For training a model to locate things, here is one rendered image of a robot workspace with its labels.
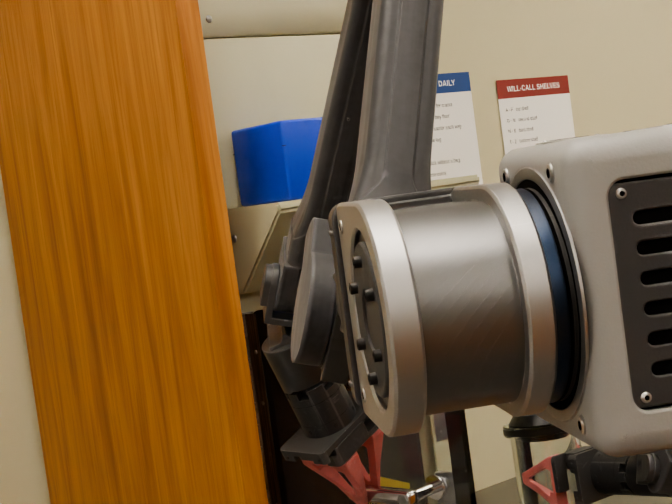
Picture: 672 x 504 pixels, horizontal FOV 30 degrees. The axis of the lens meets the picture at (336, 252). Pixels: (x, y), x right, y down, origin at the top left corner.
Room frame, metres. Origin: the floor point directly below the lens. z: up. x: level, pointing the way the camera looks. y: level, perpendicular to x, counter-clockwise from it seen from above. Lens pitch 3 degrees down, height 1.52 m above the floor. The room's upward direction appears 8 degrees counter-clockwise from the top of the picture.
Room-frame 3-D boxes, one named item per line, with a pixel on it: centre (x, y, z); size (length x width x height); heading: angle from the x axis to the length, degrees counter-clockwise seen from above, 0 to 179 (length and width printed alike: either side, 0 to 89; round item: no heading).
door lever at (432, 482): (1.28, -0.03, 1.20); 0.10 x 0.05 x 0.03; 45
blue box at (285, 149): (1.47, 0.03, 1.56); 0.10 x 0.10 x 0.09; 39
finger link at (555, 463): (1.61, -0.25, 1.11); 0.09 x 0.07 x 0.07; 40
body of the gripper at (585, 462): (1.58, -0.32, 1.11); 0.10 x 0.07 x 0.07; 130
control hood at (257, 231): (1.52, -0.03, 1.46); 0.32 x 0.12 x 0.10; 129
